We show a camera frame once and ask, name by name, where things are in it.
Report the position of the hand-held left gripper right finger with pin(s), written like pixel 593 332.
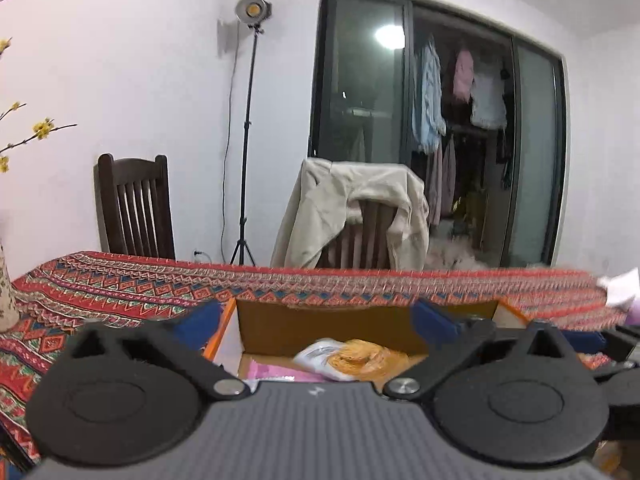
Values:
pixel 434 325

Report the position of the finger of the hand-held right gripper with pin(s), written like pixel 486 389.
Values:
pixel 582 341
pixel 620 377

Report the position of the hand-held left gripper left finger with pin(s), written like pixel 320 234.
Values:
pixel 200 319

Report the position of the pink snack packet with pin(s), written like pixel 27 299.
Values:
pixel 270 368

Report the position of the cardboard box with orange edge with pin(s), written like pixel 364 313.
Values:
pixel 325 325

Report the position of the pale pink object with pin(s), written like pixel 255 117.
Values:
pixel 634 314

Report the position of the white tissue paper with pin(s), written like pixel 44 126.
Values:
pixel 622 287

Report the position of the white fluffy heap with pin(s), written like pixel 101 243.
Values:
pixel 457 257

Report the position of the red patterned tablecloth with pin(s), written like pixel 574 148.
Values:
pixel 125 290

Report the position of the white and orange biscuit packet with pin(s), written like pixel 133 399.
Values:
pixel 350 357

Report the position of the dark wooden chair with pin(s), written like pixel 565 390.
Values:
pixel 370 240
pixel 140 210

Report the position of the mauve hanging garments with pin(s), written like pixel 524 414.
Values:
pixel 442 180

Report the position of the black light stand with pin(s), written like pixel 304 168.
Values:
pixel 247 160

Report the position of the beige jacket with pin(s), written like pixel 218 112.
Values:
pixel 320 200

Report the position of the dark hanging garment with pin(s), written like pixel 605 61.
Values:
pixel 505 160

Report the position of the floral ceramic vase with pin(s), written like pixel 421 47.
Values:
pixel 7 295

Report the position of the blue denim shirt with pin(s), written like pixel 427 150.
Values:
pixel 429 105

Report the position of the pale blue hanging shirt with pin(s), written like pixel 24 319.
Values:
pixel 489 97

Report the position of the yellow flower branches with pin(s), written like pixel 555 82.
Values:
pixel 42 127

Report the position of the sliding glass door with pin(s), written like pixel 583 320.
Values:
pixel 360 85

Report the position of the pink hanging garment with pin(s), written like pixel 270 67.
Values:
pixel 463 75

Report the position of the studio light head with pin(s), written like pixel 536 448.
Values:
pixel 252 10

